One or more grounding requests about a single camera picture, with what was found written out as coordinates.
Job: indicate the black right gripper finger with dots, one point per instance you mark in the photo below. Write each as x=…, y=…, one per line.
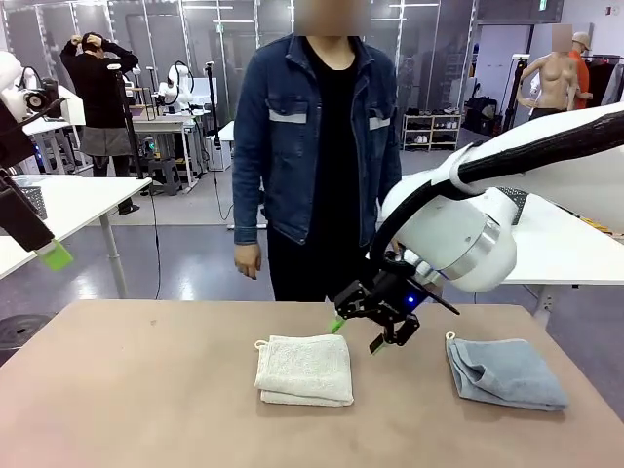
x=353, y=302
x=402, y=331

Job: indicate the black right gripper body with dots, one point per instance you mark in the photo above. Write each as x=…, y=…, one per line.
x=397, y=295

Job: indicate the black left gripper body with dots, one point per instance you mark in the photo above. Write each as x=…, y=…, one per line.
x=12, y=136

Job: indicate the white towel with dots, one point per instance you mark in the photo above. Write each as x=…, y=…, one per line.
x=304, y=365

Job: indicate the blue-grey towel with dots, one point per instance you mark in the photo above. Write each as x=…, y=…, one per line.
x=507, y=370

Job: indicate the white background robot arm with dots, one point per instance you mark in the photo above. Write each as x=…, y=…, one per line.
x=175, y=83

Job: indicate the right forearm in denim sleeve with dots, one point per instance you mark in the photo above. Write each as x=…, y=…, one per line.
x=247, y=209

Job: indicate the left forearm in denim sleeve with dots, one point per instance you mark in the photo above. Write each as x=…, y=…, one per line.
x=390, y=166

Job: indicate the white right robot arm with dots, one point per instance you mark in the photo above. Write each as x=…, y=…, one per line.
x=453, y=234

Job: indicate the person's right hand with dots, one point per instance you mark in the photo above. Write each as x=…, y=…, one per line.
x=247, y=258

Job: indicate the white side table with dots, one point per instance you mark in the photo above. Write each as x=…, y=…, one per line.
x=560, y=253
x=83, y=200

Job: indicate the person black top grey skirt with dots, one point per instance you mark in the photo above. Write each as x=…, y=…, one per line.
x=100, y=97

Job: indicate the dark round floor plate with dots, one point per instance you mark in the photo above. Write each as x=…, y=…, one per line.
x=19, y=331

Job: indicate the grey plastic step stool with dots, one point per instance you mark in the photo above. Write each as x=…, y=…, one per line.
x=163, y=175

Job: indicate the white background workbench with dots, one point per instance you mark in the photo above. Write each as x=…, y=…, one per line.
x=166, y=122

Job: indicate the person in denim jacket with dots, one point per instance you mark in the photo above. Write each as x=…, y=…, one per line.
x=317, y=146

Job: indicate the white shoe rack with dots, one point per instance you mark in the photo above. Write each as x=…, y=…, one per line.
x=431, y=129

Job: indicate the white drawer cabinet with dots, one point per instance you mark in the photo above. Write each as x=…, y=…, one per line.
x=224, y=153

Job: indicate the black braided right arm sleeve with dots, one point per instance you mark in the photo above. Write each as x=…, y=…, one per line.
x=536, y=151

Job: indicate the black tripod stand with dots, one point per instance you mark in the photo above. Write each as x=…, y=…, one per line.
x=213, y=112

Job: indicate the bare skin-tone mannequin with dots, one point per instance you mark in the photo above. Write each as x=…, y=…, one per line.
x=553, y=78

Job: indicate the black stand with white head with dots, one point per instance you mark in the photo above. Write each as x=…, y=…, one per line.
x=520, y=57

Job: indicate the black hanging garment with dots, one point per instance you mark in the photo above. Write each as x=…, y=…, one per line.
x=602, y=83

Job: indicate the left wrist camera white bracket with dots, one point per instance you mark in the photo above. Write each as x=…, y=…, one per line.
x=41, y=95

